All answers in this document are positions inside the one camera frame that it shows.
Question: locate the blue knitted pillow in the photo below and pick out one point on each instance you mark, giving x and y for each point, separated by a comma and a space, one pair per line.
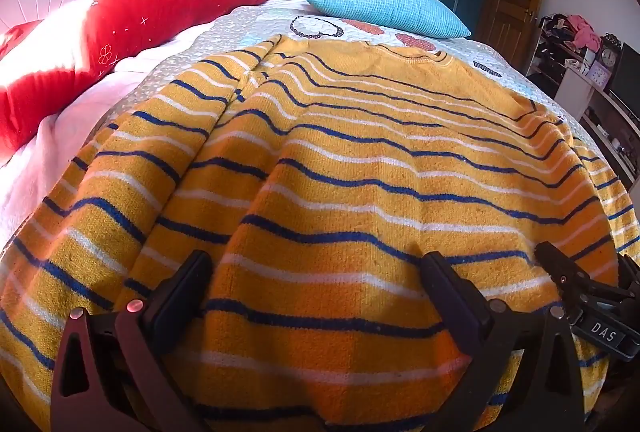
385, 7

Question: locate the red embroidered quilt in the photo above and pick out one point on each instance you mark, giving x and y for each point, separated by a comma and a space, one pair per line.
125, 32

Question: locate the yellow striped sweater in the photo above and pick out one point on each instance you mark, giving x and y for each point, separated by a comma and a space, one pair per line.
350, 172

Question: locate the quilted heart-print bedspread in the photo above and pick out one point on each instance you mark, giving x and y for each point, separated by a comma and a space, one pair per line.
235, 30

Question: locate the pink fleece blanket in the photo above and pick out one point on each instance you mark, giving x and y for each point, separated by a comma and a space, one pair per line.
55, 147

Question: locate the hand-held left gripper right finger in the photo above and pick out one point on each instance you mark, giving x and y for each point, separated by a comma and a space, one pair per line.
450, 294

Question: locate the black television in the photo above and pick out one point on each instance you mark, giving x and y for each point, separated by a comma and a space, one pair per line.
627, 80

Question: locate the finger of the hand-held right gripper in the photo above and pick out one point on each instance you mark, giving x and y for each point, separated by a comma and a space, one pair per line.
631, 276
587, 297

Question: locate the pink cloth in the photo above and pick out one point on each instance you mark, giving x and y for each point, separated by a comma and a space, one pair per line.
585, 32

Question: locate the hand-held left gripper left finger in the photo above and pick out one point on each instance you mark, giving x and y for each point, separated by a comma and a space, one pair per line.
185, 294

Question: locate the black ornate table clock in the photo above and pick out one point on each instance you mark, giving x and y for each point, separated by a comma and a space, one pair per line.
610, 55

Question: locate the white television cabinet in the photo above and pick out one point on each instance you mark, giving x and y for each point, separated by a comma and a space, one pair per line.
600, 122

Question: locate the small purple alarm clock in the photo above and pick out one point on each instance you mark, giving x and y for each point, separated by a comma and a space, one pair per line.
599, 75

